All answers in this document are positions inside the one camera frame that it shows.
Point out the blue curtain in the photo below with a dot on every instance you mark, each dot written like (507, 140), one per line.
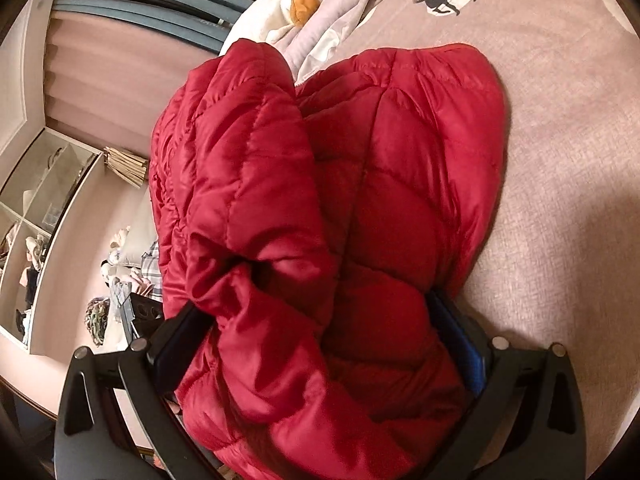
(201, 23)

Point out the plaid shirt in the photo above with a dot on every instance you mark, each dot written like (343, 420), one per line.
(150, 271)

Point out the white goose plush toy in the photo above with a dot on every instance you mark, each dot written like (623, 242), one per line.
(270, 20)

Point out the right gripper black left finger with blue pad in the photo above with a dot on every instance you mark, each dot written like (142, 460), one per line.
(92, 440)

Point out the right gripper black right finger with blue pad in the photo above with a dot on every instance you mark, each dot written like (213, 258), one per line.
(526, 420)

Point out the small plush toys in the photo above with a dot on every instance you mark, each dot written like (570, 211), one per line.
(113, 268)

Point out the pink curtain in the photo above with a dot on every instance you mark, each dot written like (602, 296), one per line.
(106, 81)

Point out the polka dot bed sheet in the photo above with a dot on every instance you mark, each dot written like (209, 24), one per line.
(561, 265)

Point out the lilac duvet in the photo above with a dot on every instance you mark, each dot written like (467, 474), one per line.
(307, 48)

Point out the pink clothes pile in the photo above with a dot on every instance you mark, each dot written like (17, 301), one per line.
(139, 284)

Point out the striped hanging cloth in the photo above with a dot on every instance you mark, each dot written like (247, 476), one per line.
(130, 167)

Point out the white wall shelf unit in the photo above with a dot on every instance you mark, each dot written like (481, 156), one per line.
(35, 198)

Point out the red puffer jacket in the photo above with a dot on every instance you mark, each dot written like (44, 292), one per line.
(310, 221)

